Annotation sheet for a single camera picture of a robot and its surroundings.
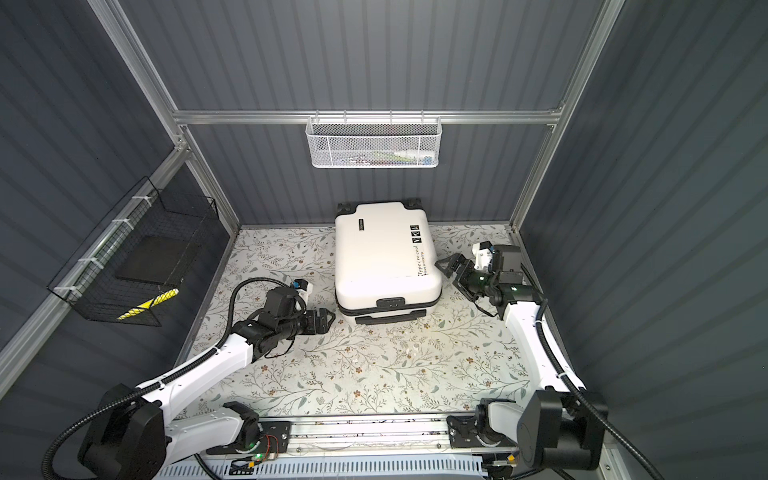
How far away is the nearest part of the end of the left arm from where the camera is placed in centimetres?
74

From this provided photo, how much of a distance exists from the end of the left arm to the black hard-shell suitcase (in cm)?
7

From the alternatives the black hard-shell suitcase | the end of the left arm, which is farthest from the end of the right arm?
the end of the left arm

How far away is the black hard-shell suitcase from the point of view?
0.82m

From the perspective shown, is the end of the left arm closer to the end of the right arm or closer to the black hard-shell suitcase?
the black hard-shell suitcase
